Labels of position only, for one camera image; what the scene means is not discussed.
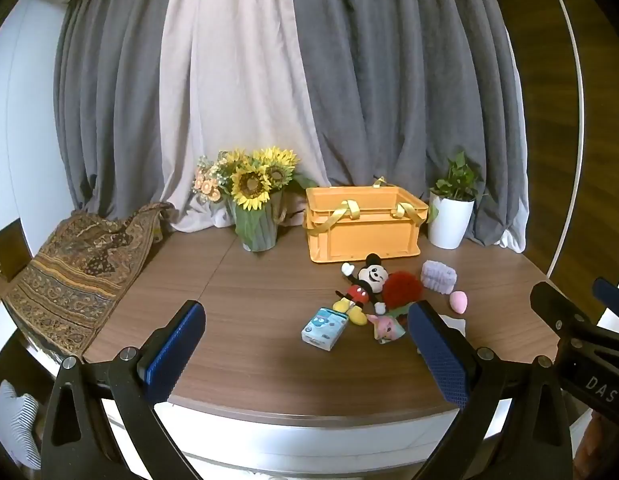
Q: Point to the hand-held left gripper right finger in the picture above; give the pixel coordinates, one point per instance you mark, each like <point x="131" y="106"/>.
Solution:
<point x="439" y="355"/>

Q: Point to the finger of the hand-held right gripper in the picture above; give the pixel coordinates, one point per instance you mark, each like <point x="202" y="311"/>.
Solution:
<point x="612" y="296"/>
<point x="557" y="305"/>

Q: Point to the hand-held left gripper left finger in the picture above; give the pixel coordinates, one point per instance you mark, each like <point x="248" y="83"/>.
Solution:
<point x="175" y="355"/>

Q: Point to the pink egg-shaped sponge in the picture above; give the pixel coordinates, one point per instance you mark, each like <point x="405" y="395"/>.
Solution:
<point x="459" y="302"/>

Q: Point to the red fluffy pompom toy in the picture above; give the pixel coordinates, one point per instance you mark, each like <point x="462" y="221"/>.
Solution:
<point x="403" y="289"/>

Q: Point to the orange plastic crate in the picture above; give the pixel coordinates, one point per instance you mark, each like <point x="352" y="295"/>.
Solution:
<point x="362" y="240"/>

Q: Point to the white paper sheet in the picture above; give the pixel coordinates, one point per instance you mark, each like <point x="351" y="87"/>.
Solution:
<point x="454" y="324"/>

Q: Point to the small pink plush toy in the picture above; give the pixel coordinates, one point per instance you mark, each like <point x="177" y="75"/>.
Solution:
<point x="384" y="327"/>

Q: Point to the mouse plush toy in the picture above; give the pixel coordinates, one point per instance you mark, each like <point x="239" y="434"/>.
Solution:
<point x="372" y="277"/>

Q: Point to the blue tissue pack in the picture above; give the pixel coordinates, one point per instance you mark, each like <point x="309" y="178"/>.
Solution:
<point x="325" y="330"/>

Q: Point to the brown patterned cloth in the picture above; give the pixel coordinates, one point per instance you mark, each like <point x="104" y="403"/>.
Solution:
<point x="79" y="270"/>

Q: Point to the green plant in white pot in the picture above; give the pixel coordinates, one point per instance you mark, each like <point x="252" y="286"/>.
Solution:
<point x="450" y="220"/>

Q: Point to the grey ribbed vase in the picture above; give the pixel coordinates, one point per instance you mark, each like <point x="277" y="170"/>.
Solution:
<point x="263" y="235"/>

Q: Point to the striped cushion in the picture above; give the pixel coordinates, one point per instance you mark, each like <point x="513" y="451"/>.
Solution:
<point x="14" y="425"/>

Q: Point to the sunflower bouquet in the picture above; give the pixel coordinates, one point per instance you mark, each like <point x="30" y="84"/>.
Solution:
<point x="252" y="185"/>

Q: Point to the wooden cabinet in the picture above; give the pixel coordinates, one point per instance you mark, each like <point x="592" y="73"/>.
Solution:
<point x="4" y="255"/>

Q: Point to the grey curtain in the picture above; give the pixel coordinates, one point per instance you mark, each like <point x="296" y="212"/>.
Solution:
<point x="114" y="85"/>
<point x="399" y="70"/>

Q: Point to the pale pink curtain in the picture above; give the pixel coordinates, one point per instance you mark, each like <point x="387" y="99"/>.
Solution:
<point x="234" y="70"/>

